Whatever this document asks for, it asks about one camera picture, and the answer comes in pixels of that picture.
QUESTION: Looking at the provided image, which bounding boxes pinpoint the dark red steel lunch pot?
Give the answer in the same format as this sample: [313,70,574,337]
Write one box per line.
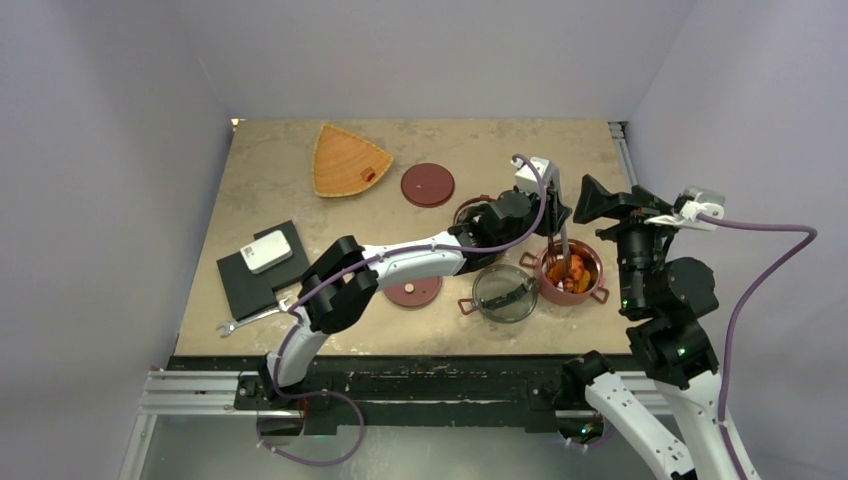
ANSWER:
[452,195,495,224]

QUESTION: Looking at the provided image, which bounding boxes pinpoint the steel wrench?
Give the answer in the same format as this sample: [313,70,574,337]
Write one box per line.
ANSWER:
[216,299,291,338]

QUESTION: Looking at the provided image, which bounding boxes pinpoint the woven bamboo basket tray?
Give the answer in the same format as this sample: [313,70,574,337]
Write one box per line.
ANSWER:
[311,124,394,198]

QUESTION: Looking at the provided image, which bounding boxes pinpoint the steel food tongs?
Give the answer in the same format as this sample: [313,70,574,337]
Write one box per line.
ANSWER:
[546,163,571,289]

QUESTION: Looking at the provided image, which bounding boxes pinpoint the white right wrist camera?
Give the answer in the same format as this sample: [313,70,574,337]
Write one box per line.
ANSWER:
[644,185,726,231]

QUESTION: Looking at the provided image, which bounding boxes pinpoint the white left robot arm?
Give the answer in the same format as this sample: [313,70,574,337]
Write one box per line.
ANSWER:
[259,189,572,409]

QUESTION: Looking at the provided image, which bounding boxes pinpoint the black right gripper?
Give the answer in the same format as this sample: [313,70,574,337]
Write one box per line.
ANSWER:
[574,172,686,311]

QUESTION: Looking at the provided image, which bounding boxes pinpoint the orange fried chicken wing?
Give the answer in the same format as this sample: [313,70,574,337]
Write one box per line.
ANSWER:
[545,254,592,294]

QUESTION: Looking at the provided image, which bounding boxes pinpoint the dark red round lid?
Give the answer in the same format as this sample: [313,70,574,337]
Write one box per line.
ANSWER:
[400,163,455,208]

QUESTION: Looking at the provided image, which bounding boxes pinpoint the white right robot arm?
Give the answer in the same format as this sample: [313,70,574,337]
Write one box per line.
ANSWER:
[560,174,757,479]

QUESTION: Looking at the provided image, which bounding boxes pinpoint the black network switch box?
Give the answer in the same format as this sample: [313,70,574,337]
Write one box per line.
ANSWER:
[217,220,310,320]

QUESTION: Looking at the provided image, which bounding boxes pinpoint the glass lid with red clasp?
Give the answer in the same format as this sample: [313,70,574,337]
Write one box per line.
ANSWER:
[457,265,539,324]

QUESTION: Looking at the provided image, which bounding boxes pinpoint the braised pork belly piece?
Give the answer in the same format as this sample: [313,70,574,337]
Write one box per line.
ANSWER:
[361,168,376,183]

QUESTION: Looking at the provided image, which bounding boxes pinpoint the white small device box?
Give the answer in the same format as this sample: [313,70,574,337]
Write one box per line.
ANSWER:
[239,230,293,274]

